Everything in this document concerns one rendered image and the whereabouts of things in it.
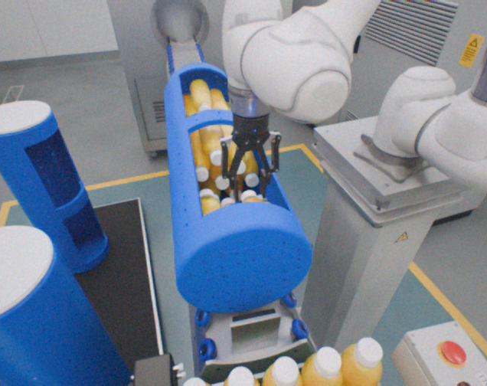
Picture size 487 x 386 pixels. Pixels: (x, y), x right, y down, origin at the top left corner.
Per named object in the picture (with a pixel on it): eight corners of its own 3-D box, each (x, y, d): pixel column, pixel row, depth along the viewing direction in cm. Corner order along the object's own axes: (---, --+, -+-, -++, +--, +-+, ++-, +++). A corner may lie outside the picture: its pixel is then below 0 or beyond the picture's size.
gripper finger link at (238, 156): (251, 141, 67) (244, 139, 66) (234, 182, 73) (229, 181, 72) (246, 132, 70) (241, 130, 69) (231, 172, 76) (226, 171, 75)
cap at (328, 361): (324, 381, 51) (326, 376, 49) (310, 357, 53) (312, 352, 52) (344, 370, 52) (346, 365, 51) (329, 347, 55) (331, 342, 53)
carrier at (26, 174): (54, 280, 173) (109, 266, 180) (-38, 141, 116) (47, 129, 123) (60, 242, 194) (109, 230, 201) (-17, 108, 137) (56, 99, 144)
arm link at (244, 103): (223, 75, 63) (224, 103, 67) (232, 93, 56) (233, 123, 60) (268, 71, 65) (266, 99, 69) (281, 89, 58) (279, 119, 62)
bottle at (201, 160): (183, 148, 104) (187, 182, 90) (184, 129, 100) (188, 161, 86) (204, 148, 106) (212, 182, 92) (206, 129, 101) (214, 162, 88)
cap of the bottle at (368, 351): (384, 361, 53) (387, 356, 52) (364, 370, 52) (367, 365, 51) (370, 338, 56) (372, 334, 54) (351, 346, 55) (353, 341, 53)
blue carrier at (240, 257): (237, 122, 140) (230, 56, 122) (310, 296, 75) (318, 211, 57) (173, 134, 137) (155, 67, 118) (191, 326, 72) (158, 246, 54)
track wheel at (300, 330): (295, 314, 69) (288, 318, 70) (302, 334, 66) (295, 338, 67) (305, 319, 72) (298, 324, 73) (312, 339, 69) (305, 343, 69)
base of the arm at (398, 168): (380, 132, 111) (385, 118, 107) (439, 164, 97) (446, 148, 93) (341, 148, 104) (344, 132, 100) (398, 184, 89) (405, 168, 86)
